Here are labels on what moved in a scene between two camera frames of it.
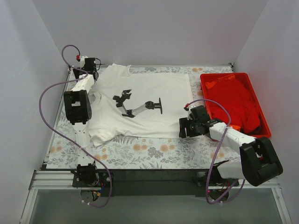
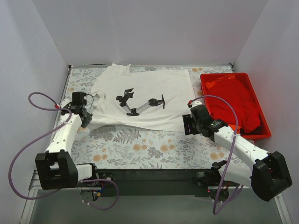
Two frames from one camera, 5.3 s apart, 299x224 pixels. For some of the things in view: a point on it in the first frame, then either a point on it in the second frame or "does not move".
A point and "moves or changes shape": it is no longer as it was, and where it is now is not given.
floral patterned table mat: (199, 152) does not move
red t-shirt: (232, 94) does not move
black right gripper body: (185, 127) does not move
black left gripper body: (78, 72) → (86, 119)
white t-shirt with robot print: (128, 104) moves or changes shape
